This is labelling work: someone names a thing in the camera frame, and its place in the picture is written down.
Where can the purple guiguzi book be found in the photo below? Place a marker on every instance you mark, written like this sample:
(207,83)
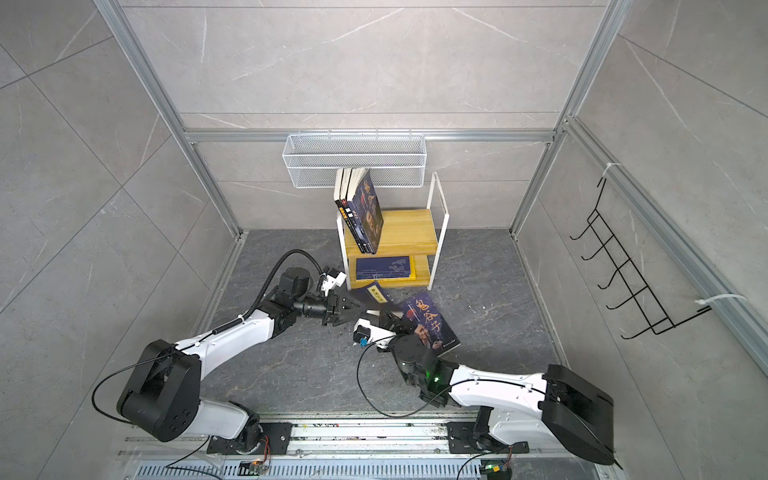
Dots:
(428,323)
(368,210)

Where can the black wolf book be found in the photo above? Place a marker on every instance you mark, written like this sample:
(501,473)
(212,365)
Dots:
(348,190)

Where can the yellow book on shelf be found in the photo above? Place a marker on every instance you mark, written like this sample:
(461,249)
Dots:
(413,273)

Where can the white wire mesh basket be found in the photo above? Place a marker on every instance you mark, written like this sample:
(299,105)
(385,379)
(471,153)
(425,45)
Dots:
(394,160)

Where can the purple Guiguzi book front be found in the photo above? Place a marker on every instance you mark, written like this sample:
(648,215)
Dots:
(368,210)

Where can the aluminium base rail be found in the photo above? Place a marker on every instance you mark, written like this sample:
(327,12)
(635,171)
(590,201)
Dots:
(349,446)

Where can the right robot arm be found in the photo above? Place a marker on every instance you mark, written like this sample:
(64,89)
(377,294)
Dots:
(555,408)

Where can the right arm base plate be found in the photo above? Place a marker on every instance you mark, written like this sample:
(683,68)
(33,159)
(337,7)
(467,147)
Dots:
(468,438)

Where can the navy book Mengxi label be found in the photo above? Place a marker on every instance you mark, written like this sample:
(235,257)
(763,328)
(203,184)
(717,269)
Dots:
(375,297)

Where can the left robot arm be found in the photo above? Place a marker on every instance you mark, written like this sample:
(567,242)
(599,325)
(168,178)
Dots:
(162,395)

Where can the black wire hook rack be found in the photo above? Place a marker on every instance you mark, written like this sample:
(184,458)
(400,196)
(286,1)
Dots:
(627,273)

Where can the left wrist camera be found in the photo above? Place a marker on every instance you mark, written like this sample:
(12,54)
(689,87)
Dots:
(331,279)

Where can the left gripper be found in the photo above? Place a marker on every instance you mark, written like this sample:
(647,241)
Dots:
(333,303)

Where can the navy book yellow label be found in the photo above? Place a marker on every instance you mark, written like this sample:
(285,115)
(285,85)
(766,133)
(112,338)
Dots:
(383,267)

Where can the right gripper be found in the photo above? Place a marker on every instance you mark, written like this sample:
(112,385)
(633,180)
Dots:
(400,326)

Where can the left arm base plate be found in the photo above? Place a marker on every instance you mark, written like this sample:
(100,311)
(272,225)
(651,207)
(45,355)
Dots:
(264,437)

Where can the white wooden two-tier shelf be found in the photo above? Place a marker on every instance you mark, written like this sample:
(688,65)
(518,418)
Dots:
(409,232)

